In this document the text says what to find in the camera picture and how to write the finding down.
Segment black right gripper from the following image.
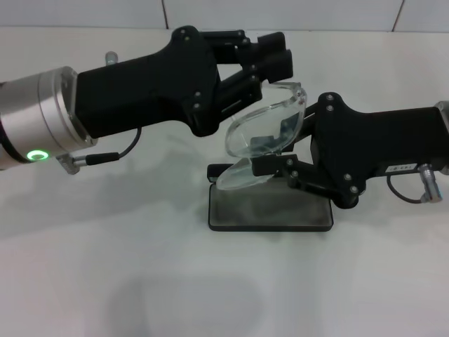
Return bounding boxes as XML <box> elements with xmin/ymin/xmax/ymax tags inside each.
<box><xmin>252</xmin><ymin>91</ymin><xmax>449</xmax><ymax>210</ymax></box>

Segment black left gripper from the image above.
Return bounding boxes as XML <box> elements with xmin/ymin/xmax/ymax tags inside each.
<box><xmin>75</xmin><ymin>25</ymin><xmax>226</xmax><ymax>140</ymax></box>

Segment clear white glasses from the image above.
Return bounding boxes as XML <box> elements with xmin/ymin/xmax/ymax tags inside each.
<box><xmin>215</xmin><ymin>81</ymin><xmax>309</xmax><ymax>190</ymax></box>

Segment black glasses case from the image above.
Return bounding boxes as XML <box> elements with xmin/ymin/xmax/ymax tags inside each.
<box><xmin>206</xmin><ymin>161</ymin><xmax>334</xmax><ymax>233</ymax></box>

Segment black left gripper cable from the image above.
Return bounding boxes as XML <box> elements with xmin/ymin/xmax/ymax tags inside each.
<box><xmin>58</xmin><ymin>126</ymin><xmax>143</xmax><ymax>176</ymax></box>

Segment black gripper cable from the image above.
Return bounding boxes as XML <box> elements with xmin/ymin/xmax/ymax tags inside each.
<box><xmin>58</xmin><ymin>126</ymin><xmax>143</xmax><ymax>176</ymax></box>
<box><xmin>385</xmin><ymin>163</ymin><xmax>442</xmax><ymax>204</ymax></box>

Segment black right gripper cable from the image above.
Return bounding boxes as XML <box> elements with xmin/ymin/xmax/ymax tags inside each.
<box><xmin>385</xmin><ymin>163</ymin><xmax>442</xmax><ymax>204</ymax></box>

